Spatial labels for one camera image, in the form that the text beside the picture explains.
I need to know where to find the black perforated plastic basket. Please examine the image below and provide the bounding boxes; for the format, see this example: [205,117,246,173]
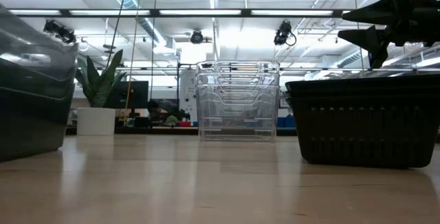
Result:
[286,95,440,169]

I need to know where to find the hanging black cable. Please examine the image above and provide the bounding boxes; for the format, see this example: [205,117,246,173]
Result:
[105,0,131,69]

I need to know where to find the person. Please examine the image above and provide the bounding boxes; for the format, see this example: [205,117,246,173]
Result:
[146,99,166,122]

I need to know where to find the black aluminium table frame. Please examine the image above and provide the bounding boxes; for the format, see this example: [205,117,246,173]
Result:
[65,126,298,137]

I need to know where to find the white cabinet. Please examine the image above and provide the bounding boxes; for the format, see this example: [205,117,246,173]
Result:
[178,69,199,122]

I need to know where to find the white plant pot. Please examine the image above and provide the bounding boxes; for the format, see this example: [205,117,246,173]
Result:
[76,107,117,137]

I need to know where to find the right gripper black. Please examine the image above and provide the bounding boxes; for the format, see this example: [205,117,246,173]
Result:
[337,0,440,69]

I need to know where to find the black monitor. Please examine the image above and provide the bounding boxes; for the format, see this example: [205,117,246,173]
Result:
[105,80,150,111]

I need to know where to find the blue storage bin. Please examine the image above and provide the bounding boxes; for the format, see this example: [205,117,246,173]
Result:
[276,114,297,128]

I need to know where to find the smoke grey plastic bin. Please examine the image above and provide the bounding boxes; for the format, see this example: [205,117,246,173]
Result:
[0,86,75,164]
[0,58,77,100]
[0,3,80,80]

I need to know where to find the black ceiling spotlight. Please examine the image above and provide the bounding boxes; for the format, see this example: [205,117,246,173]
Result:
[273,20,297,47]
[190,29,205,45]
[43,19,77,45]

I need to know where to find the long ceiling light bar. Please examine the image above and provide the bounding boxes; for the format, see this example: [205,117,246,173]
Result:
[6,8,345,19]

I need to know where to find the small potted plants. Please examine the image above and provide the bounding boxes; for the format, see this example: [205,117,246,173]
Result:
[164,108,192,128]

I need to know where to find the clear plastic bin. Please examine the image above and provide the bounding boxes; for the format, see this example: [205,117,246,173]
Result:
[195,71,281,88]
[195,60,281,76]
[196,83,281,143]

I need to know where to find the green snake plant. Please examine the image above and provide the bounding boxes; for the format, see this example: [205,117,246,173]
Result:
[74,48,127,109]

